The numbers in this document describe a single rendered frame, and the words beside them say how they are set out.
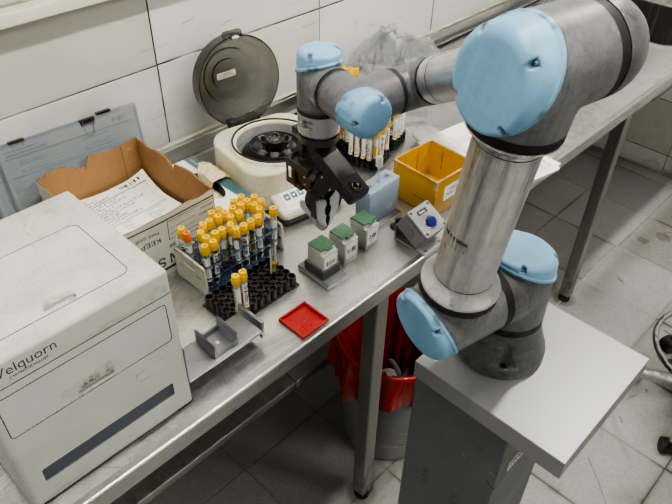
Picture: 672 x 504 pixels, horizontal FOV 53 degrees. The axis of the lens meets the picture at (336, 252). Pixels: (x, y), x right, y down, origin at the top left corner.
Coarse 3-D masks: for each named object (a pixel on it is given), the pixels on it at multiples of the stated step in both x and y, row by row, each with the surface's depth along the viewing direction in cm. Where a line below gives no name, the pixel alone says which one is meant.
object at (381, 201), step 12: (372, 180) 146; (384, 180) 146; (396, 180) 148; (372, 192) 143; (384, 192) 146; (396, 192) 150; (360, 204) 146; (372, 204) 145; (384, 204) 148; (396, 204) 153; (384, 216) 151; (396, 216) 152
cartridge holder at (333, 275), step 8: (304, 264) 138; (312, 264) 134; (336, 264) 134; (304, 272) 137; (312, 272) 135; (320, 272) 133; (328, 272) 134; (336, 272) 136; (344, 272) 136; (320, 280) 134; (328, 280) 134; (336, 280) 134; (328, 288) 133
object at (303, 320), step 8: (304, 304) 130; (288, 312) 128; (296, 312) 129; (304, 312) 129; (312, 312) 129; (320, 312) 128; (280, 320) 126; (288, 320) 127; (296, 320) 127; (304, 320) 127; (312, 320) 127; (320, 320) 127; (328, 320) 127; (288, 328) 125; (296, 328) 125; (304, 328) 125; (312, 328) 125; (304, 336) 123
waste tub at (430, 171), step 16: (432, 144) 160; (400, 160) 155; (416, 160) 160; (432, 160) 162; (448, 160) 158; (400, 176) 154; (416, 176) 150; (432, 176) 164; (448, 176) 148; (400, 192) 157; (416, 192) 152; (432, 192) 148; (448, 192) 152; (448, 208) 155
